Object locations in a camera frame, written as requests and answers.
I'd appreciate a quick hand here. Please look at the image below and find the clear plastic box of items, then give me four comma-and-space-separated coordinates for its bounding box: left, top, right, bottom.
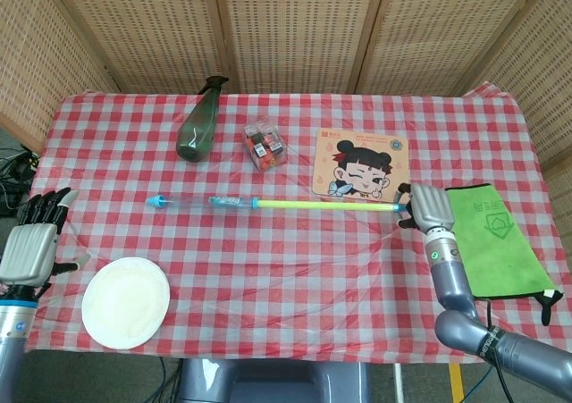
242, 119, 287, 172

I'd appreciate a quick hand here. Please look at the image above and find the green cloth with black trim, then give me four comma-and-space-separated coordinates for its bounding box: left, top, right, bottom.
446, 182, 564, 328

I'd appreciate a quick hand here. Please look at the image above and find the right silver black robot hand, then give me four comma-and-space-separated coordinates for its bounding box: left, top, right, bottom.
393, 181, 457, 235

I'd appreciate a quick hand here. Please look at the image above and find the blue yellow water pump toy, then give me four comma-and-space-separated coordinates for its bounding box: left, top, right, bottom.
145, 193, 410, 214

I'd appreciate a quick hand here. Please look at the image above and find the white paper plate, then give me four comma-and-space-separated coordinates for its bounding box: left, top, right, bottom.
80, 256, 172, 350

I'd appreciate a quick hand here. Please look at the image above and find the red white checked tablecloth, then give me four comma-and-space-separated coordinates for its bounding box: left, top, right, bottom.
16, 80, 572, 366

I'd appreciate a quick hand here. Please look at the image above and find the bamboo folding screen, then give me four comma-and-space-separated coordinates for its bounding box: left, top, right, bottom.
0, 0, 572, 288

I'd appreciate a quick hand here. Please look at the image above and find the black cable bundle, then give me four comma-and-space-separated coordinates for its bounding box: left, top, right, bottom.
0, 143, 39, 219

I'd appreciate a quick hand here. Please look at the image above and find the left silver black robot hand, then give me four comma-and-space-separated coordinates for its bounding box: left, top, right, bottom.
0, 187, 92, 299

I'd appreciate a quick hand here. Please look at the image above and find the dark green spray bottle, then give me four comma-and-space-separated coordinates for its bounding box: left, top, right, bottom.
176, 75, 230, 163

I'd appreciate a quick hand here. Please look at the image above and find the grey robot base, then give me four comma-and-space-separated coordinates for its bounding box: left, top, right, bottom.
178, 358, 372, 403

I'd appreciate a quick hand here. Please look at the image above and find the thin black cable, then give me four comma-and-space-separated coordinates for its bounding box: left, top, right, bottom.
154, 357, 169, 403

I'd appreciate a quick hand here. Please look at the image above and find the cartoon girl mouse pad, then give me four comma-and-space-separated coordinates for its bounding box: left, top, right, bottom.
311, 128, 411, 198

